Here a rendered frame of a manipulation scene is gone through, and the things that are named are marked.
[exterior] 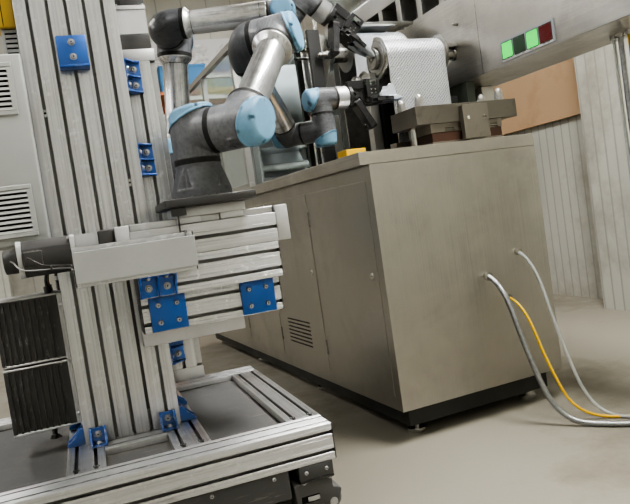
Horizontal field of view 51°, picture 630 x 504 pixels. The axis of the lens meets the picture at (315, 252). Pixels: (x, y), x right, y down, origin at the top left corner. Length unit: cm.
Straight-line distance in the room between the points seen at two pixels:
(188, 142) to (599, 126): 261
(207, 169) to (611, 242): 264
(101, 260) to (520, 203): 138
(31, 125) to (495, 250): 142
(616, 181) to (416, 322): 195
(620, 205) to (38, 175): 288
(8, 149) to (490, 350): 153
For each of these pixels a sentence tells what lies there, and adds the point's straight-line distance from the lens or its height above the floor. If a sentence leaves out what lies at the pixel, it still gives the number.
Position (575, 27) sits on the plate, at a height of 117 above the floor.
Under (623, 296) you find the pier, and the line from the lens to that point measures 388.
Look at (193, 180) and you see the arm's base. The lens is 167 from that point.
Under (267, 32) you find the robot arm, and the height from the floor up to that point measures 125.
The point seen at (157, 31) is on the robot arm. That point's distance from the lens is 229.
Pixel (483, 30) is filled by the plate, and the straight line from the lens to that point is 251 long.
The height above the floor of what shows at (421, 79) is 115.
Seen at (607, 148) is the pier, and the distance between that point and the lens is 382.
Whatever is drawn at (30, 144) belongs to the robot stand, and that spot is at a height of 101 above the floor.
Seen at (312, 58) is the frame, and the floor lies 133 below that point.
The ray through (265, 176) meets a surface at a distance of 325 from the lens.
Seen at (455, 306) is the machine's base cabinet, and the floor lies 39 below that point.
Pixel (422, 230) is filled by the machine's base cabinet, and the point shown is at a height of 64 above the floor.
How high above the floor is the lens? 73
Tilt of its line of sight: 3 degrees down
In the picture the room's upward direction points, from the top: 8 degrees counter-clockwise
